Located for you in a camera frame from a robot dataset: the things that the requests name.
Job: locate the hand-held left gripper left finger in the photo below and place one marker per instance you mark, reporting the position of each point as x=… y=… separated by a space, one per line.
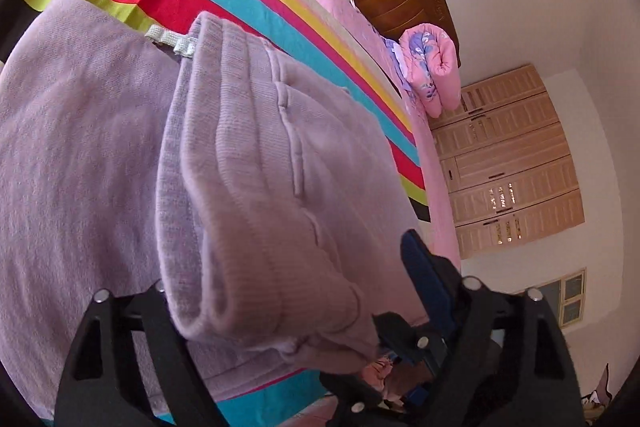
x=167 y=347

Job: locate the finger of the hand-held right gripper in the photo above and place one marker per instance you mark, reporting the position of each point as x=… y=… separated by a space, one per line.
x=350 y=394
x=410 y=342

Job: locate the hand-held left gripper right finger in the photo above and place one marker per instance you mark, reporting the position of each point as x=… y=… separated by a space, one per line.
x=425 y=287

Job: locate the lilac pants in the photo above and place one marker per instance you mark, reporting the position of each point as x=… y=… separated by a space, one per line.
x=250 y=157

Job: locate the small yellow framed window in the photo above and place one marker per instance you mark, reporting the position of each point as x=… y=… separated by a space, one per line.
x=560 y=297

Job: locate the light wooden wardrobe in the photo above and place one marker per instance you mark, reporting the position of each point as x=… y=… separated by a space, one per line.
x=515 y=167

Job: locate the dark and white object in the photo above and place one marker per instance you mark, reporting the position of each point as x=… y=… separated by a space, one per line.
x=597 y=387

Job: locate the rolled pink floral quilt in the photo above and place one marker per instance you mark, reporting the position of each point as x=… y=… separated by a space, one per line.
x=440 y=67

